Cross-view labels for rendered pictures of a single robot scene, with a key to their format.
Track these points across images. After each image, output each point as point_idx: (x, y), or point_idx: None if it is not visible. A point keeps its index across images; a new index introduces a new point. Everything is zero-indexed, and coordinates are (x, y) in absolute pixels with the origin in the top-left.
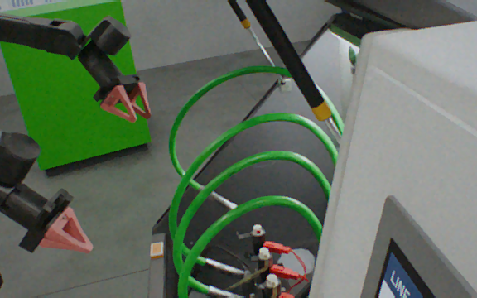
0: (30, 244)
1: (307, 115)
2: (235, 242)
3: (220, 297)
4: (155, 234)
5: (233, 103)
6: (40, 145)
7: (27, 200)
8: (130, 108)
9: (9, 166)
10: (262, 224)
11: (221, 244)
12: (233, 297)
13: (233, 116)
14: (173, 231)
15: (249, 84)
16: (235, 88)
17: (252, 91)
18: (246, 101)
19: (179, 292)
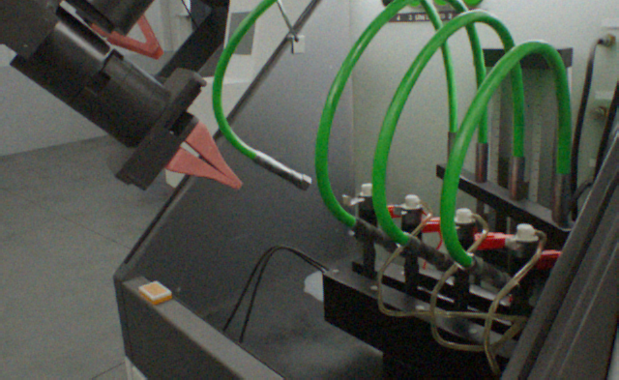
0: (148, 166)
1: (319, 87)
2: (236, 280)
3: (421, 247)
4: (128, 280)
5: (8, 213)
6: None
7: (141, 73)
8: (148, 28)
9: None
10: (269, 247)
11: (219, 285)
12: (430, 247)
13: (14, 227)
14: (325, 163)
15: (22, 190)
16: (3, 196)
17: (30, 197)
18: (26, 209)
19: (449, 197)
